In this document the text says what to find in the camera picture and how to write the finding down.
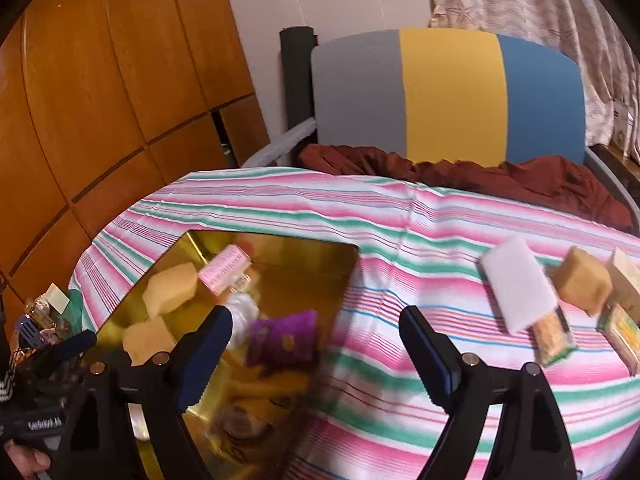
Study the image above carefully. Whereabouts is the striped pink green bedsheet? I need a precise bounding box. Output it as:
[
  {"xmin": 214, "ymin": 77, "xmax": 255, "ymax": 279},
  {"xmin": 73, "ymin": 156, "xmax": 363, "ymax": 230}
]
[{"xmin": 70, "ymin": 168, "xmax": 639, "ymax": 479}]

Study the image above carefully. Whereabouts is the yellow green cracker packet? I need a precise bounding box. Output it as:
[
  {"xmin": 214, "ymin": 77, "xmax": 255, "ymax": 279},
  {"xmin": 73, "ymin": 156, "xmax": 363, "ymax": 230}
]
[{"xmin": 598, "ymin": 304, "xmax": 639, "ymax": 377}]

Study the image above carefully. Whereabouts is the pink patterned curtain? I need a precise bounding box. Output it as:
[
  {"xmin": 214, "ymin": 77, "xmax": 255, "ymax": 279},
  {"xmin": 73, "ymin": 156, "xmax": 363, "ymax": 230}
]
[{"xmin": 431, "ymin": 0, "xmax": 639, "ymax": 159}]

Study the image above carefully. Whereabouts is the purple snack wrapper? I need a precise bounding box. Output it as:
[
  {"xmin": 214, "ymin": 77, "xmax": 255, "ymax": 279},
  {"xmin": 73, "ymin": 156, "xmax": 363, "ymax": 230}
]
[{"xmin": 245, "ymin": 310, "xmax": 318, "ymax": 368}]

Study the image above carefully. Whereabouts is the yellow sponge front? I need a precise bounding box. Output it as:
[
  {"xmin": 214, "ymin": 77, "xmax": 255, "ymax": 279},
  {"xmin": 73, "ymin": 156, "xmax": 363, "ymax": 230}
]
[{"xmin": 552, "ymin": 246, "xmax": 613, "ymax": 316}]

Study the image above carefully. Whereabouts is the grey yellow blue chair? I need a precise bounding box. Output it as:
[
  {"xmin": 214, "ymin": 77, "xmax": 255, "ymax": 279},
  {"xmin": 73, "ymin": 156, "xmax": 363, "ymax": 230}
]
[{"xmin": 248, "ymin": 28, "xmax": 639, "ymax": 229}]

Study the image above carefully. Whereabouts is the cream cardboard box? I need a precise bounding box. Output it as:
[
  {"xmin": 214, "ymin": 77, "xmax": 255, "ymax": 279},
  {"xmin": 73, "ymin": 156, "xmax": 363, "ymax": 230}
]
[{"xmin": 606, "ymin": 247, "xmax": 640, "ymax": 324}]

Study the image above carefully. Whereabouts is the clear plastic bag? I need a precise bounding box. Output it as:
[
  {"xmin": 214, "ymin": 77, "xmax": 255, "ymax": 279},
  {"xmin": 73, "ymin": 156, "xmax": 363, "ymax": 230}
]
[{"xmin": 224, "ymin": 292, "xmax": 259, "ymax": 350}]

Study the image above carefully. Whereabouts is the person left hand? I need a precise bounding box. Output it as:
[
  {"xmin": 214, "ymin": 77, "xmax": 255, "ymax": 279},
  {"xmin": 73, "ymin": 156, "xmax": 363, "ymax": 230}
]
[{"xmin": 4, "ymin": 441, "xmax": 51, "ymax": 480}]

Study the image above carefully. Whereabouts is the dark red cloth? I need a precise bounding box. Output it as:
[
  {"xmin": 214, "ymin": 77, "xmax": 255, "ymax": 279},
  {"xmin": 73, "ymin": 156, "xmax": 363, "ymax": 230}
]
[{"xmin": 297, "ymin": 144, "xmax": 638, "ymax": 233}]

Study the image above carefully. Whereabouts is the white foam block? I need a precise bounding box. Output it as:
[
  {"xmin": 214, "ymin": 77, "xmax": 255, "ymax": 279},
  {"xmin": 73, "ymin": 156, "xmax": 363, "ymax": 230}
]
[{"xmin": 480, "ymin": 236, "xmax": 558, "ymax": 334}]

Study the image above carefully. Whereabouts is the yellow sponge back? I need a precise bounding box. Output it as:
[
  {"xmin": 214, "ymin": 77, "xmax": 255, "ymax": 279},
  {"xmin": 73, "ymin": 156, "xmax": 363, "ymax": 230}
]
[{"xmin": 122, "ymin": 316, "xmax": 176, "ymax": 366}]

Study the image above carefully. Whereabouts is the gold metal tin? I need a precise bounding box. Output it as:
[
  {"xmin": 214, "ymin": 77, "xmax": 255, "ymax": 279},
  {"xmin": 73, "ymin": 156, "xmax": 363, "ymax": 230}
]
[{"xmin": 98, "ymin": 230, "xmax": 358, "ymax": 479}]

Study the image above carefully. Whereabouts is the yellow sponge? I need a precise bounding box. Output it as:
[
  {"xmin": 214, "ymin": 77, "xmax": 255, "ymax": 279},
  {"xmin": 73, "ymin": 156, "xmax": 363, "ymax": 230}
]
[
  {"xmin": 552, "ymin": 246, "xmax": 613, "ymax": 316},
  {"xmin": 142, "ymin": 262, "xmax": 198, "ymax": 318},
  {"xmin": 122, "ymin": 316, "xmax": 176, "ymax": 366}
]

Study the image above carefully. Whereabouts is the wooden wardrobe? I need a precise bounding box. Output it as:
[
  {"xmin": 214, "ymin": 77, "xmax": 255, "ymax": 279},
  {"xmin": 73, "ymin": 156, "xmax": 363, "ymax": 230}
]
[{"xmin": 1, "ymin": 0, "xmax": 269, "ymax": 321}]

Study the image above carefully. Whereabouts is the black post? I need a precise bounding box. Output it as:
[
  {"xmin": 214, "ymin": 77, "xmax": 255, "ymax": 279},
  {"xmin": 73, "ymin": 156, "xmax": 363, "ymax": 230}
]
[{"xmin": 278, "ymin": 25, "xmax": 319, "ymax": 166}]

